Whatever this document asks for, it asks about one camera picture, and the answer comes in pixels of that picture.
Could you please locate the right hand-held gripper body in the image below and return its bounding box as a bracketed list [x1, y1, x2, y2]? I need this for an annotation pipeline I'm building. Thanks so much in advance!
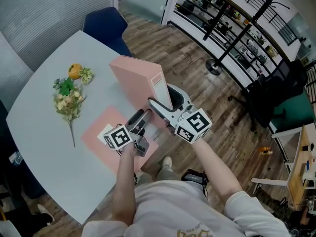
[161, 104, 213, 145]

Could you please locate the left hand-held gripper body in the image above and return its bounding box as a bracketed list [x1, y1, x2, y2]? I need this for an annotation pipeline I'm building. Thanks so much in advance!
[103, 124, 150, 157]

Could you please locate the plain-faced pink file box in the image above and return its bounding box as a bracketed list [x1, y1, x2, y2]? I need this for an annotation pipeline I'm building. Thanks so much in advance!
[109, 55, 174, 111]

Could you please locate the person's left forearm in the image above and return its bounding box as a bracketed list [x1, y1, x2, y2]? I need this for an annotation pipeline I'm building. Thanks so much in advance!
[112, 147, 138, 228]

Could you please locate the person's right forearm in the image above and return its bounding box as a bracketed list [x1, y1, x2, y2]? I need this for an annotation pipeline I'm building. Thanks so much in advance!
[194, 138, 244, 205]

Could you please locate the black coat rack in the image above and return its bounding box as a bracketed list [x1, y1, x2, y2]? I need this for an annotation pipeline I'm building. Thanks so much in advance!
[205, 0, 291, 75]

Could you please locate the person's white right shoe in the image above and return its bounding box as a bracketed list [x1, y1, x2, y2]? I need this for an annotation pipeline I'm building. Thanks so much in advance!
[161, 156, 173, 171]

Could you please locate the black device with screen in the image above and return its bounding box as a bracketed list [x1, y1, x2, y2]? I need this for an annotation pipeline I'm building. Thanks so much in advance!
[181, 169, 206, 185]

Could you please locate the artificial flower bouquet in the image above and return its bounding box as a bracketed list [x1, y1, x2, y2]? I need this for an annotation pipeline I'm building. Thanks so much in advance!
[52, 77, 87, 148]

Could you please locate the orange pumpkin ornament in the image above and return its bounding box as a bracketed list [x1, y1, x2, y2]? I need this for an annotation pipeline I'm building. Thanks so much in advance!
[68, 63, 83, 80]

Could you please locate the person's white shirt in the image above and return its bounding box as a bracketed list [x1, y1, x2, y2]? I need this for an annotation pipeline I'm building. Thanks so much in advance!
[82, 180, 289, 237]

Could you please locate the black and green office chair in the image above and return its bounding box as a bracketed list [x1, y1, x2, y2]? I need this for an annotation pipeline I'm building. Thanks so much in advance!
[227, 59, 316, 133]

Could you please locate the dark blue chair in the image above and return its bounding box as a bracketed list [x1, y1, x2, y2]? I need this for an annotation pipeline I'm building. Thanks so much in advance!
[82, 6, 133, 58]

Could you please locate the black mesh office chair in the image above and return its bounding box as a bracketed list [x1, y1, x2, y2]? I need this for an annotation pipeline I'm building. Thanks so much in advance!
[0, 100, 46, 200]

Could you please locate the clear plastic water bottle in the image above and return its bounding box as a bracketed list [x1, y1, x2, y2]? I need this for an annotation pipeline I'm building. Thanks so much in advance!
[8, 151, 24, 165]

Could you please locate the black cable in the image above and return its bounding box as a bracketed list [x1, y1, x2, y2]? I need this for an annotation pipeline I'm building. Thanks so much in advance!
[201, 170, 211, 200]

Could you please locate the wooden desk with white frame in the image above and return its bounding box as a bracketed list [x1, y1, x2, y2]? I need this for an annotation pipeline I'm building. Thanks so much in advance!
[251, 124, 316, 210]

